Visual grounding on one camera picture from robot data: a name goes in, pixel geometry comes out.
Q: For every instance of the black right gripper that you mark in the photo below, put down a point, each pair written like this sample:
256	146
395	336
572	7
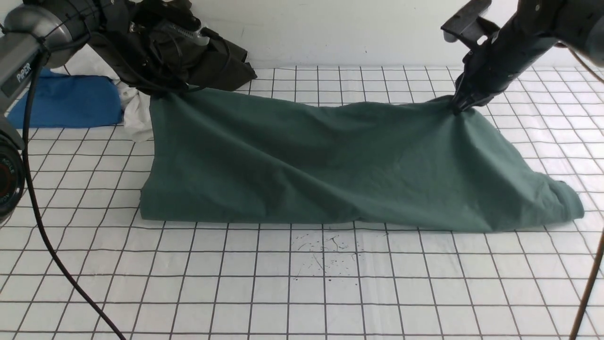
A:
488	71

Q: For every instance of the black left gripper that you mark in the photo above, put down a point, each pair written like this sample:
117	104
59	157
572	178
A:
141	41

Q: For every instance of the green long sleeve shirt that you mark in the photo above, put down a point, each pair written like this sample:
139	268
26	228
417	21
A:
222	156

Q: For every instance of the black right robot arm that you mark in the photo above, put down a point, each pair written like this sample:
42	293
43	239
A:
539	25

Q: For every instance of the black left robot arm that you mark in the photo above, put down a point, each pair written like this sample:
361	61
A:
47	33

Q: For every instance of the white shirt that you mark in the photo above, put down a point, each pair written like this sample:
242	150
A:
135	104

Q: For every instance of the dark olive shirt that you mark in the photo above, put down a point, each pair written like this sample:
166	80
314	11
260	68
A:
210	66

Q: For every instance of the white grid tablecloth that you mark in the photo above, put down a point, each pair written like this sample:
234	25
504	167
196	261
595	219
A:
180	281

